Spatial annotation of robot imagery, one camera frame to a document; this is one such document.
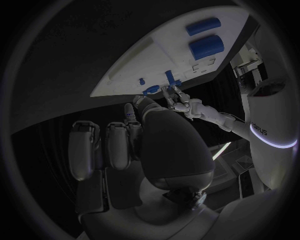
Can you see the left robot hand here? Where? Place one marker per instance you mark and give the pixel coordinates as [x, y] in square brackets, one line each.
[179, 104]

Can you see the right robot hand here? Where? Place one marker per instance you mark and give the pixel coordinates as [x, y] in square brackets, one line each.
[173, 142]

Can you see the long blue peg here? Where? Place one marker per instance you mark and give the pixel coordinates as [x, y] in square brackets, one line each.
[169, 76]

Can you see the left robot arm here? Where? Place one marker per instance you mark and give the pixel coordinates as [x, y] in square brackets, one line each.
[218, 117]

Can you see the white task board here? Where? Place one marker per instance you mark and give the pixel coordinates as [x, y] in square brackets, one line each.
[168, 56]

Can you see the blue plug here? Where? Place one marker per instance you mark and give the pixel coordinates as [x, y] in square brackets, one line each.
[151, 89]

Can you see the small blue peg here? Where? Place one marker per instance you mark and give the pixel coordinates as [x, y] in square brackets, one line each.
[141, 81]

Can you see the glowing light bar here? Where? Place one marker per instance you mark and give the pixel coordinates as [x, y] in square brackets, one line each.
[221, 151]

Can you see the fat blue cylinder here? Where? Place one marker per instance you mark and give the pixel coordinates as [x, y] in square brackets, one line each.
[206, 47]

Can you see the slim blue cylinder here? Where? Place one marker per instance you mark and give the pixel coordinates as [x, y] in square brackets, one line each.
[203, 26]

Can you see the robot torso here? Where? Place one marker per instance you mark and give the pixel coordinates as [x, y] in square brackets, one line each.
[272, 120]

